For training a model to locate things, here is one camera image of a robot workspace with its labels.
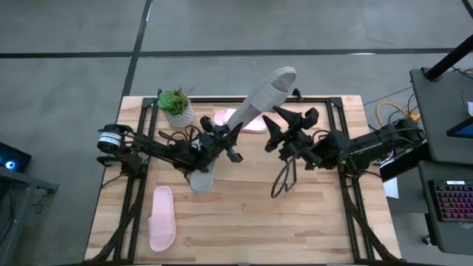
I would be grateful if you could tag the black table frame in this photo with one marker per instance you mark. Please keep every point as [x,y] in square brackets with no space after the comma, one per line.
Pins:
[240,99]

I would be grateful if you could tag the computer monitor blue screen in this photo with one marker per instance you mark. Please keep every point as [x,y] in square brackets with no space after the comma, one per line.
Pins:
[462,129]

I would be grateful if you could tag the grey slide sandal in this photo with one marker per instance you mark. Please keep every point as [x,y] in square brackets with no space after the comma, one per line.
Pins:
[262,96]
[203,181]

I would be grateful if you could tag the pink slide sandal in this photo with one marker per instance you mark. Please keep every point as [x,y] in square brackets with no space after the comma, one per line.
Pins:
[162,218]
[255,125]

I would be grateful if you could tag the white paper sheet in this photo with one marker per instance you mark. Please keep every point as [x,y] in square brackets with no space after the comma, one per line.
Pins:
[391,188]

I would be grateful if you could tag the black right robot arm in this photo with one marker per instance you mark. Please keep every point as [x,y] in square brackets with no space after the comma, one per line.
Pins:
[369,146]

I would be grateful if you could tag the grey keyboard desk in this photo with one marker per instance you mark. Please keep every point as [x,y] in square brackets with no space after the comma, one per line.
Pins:
[423,173]

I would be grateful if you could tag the grey side cart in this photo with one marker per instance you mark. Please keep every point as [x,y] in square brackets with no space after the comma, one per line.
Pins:
[18,192]

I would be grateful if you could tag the black desk pole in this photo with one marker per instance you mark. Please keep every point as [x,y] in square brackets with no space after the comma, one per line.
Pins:
[449,59]

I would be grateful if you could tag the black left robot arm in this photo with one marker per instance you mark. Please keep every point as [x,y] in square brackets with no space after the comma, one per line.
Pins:
[155,147]

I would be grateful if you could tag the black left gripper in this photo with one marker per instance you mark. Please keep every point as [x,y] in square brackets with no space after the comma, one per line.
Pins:
[205,153]

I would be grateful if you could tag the black laptop blue light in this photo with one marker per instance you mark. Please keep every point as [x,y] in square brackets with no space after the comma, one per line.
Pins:
[13,159]

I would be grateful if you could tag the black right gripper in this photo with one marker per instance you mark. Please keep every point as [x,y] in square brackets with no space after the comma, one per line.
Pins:
[301,149]

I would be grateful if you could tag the black keyboard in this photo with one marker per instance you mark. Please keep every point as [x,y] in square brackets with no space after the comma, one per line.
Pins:
[454,201]

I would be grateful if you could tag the black desk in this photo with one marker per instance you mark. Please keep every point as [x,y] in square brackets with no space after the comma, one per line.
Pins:
[439,122]

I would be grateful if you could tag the succulent in triangle-patterned pot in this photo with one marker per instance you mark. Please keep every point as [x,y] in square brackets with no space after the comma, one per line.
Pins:
[173,103]

